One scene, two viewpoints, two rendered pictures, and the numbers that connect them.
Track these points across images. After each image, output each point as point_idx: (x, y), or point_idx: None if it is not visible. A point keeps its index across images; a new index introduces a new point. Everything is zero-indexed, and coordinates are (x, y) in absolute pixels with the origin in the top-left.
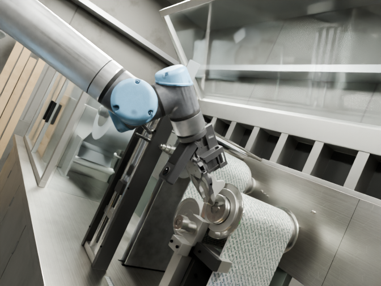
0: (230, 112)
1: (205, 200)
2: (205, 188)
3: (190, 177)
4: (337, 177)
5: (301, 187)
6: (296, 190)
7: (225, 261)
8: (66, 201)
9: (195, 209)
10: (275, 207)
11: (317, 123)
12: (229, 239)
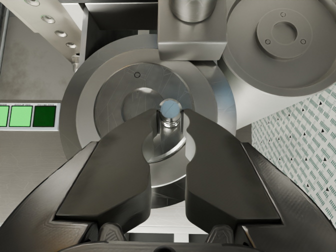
0: None
1: (163, 110)
2: (100, 166)
3: (279, 185)
4: (154, 235)
5: (176, 211)
6: (182, 204)
7: (70, 15)
8: None
9: (263, 73)
10: None
11: None
12: (79, 61)
